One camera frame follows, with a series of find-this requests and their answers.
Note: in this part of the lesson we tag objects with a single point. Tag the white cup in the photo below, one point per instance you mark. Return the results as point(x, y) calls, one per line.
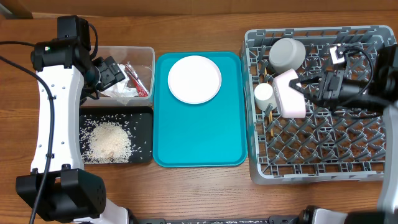
point(264, 96)

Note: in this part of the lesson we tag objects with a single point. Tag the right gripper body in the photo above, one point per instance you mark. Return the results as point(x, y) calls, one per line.
point(339, 88)

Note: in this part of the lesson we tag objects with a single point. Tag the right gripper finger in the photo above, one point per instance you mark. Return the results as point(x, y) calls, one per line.
point(311, 79)
point(309, 95)

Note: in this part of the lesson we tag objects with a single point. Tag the teal serving tray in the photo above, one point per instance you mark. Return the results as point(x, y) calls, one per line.
point(205, 135)

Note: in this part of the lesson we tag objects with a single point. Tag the grey dishwasher rack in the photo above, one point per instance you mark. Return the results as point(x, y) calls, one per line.
point(321, 146)

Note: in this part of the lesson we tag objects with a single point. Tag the rice pile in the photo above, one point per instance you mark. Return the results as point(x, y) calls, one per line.
point(109, 144)

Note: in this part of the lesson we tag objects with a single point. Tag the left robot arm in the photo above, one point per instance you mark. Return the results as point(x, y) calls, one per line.
point(58, 188)

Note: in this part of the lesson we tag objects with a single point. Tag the red sauce packet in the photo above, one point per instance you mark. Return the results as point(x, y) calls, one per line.
point(141, 89)

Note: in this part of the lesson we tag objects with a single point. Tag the white tissue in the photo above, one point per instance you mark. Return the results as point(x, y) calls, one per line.
point(121, 89)

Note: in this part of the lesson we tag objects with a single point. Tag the large white plate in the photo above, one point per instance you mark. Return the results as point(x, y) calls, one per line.
point(194, 79)

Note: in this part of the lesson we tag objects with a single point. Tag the clear plastic bin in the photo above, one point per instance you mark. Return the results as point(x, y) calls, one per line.
point(142, 60)

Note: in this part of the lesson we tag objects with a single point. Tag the black plastic tray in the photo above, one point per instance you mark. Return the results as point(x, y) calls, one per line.
point(143, 124)

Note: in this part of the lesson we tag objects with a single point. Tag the small pink plate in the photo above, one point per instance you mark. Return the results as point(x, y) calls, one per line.
point(290, 103)

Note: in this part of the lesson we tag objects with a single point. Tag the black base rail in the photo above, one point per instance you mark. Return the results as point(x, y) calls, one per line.
point(276, 219)

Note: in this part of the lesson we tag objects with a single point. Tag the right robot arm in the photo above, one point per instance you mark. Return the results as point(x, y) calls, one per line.
point(378, 96)

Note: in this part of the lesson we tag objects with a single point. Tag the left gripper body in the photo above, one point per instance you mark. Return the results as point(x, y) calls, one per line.
point(109, 74)

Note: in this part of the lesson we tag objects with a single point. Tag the grey bowl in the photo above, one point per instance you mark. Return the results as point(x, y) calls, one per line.
point(287, 54)

